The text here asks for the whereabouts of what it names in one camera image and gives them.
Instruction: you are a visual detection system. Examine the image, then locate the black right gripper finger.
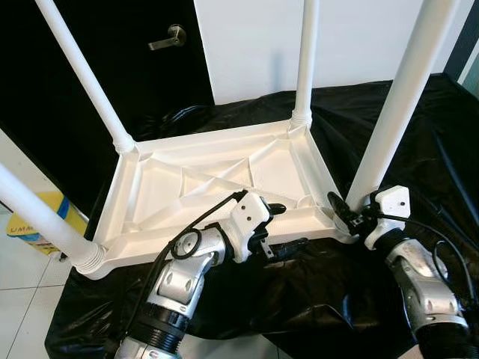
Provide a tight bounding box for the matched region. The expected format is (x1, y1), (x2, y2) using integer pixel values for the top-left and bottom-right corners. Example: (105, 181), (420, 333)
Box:
(328, 191), (354, 225)

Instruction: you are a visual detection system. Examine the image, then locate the white plastic table top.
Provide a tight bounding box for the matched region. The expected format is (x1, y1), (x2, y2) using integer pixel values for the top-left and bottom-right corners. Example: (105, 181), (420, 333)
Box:
(79, 118), (356, 281)

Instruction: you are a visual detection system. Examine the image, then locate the white plastic table leg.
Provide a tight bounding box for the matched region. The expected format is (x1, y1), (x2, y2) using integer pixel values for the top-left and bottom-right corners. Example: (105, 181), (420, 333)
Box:
(292, 0), (320, 129)
(0, 161), (107, 271)
(346, 0), (461, 210)
(34, 0), (137, 156)

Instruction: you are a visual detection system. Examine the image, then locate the black shiny tablecloth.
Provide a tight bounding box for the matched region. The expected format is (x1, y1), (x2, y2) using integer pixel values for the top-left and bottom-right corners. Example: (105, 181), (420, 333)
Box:
(45, 71), (479, 359)

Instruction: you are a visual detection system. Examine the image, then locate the black door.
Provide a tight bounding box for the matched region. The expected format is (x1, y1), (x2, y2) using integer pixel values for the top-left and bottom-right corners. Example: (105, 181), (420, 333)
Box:
(0, 0), (214, 218)

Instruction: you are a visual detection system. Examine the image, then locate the yellow bag with blue band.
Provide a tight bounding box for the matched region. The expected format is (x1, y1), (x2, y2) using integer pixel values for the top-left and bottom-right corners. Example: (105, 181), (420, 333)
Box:
(6, 191), (91, 257)

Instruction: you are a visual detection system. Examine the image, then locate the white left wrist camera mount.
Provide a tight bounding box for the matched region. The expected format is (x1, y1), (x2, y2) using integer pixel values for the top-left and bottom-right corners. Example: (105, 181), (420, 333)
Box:
(228, 191), (272, 263)

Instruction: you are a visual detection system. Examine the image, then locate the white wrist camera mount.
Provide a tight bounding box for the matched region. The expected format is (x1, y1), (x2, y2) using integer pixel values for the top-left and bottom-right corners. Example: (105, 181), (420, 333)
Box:
(228, 191), (272, 263)
(363, 185), (412, 249)

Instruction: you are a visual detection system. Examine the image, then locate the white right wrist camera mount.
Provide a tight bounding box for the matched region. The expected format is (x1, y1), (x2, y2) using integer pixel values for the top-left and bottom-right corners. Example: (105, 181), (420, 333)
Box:
(363, 185), (412, 249)

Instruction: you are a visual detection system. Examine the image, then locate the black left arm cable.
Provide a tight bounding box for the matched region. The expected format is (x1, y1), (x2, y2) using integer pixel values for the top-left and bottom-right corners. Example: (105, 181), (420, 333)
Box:
(123, 188), (249, 337)

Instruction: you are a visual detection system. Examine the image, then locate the metal lever door handle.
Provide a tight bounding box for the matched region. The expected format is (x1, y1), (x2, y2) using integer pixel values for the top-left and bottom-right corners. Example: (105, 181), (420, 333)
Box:
(147, 25), (188, 52)

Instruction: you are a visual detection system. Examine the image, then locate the dark grey door frame post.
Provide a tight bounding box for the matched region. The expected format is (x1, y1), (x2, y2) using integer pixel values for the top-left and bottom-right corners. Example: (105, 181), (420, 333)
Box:
(442, 0), (479, 83)

